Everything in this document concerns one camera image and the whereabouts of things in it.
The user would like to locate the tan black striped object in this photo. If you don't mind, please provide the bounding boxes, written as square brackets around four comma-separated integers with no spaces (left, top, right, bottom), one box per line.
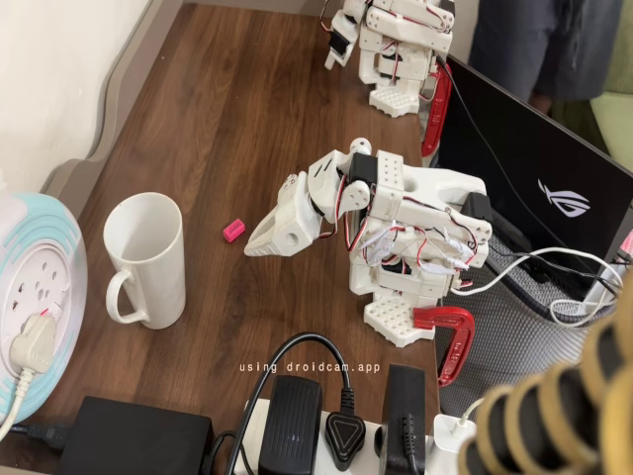
[457,301,633,475]

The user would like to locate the black power brick connector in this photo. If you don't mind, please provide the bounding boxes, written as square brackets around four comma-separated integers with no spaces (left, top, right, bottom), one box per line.
[8,423,71,447]

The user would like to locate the white leader robot arm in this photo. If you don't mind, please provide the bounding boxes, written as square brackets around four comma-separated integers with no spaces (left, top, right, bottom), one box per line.
[323,0,456,120]

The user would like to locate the white power strip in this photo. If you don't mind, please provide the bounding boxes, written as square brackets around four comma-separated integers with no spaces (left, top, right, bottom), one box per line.
[231,398,436,475]

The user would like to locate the green sofa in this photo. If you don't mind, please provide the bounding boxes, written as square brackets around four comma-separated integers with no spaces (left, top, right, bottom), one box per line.
[590,0,633,154]

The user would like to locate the white ceramic mug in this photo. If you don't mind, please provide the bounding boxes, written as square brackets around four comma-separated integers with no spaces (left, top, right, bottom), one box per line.
[103,191,187,332]

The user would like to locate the black ribbed power adapter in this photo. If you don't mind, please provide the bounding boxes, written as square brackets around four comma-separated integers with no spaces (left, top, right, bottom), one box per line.
[257,374,323,475]

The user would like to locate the white teal extension cable reel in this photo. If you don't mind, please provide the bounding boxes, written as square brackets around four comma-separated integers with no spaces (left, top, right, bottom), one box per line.
[0,190,89,427]

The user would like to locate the white USB charger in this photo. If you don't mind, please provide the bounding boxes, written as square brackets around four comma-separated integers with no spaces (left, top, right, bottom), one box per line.
[433,395,489,475]

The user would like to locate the white cable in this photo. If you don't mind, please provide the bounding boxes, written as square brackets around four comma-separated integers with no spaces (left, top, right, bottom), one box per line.
[452,246,625,328]

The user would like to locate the red C-clamp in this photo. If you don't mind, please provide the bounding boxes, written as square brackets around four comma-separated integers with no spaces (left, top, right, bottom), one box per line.
[418,61,454,159]
[413,306,476,388]

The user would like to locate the beige plug with cable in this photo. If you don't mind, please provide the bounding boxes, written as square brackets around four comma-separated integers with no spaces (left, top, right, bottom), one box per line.
[0,312,56,439]

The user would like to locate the black ROG laptop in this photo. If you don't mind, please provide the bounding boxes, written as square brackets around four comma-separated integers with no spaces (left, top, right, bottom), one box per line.
[437,53,633,303]

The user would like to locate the small pink block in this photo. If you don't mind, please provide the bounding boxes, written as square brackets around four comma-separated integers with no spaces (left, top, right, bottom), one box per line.
[223,217,246,244]

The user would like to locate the person in dark shorts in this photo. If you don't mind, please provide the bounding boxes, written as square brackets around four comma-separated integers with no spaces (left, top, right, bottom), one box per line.
[468,0,619,116]

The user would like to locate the black tall power adapter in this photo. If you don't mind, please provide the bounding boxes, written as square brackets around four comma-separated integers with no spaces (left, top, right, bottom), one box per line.
[383,363,427,475]

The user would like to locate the black flat power brick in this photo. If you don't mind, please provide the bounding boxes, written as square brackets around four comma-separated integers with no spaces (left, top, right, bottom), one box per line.
[57,395,215,475]

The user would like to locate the black triangular plug with cable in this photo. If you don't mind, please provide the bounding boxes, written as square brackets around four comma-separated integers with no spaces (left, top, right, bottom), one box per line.
[244,332,367,474]

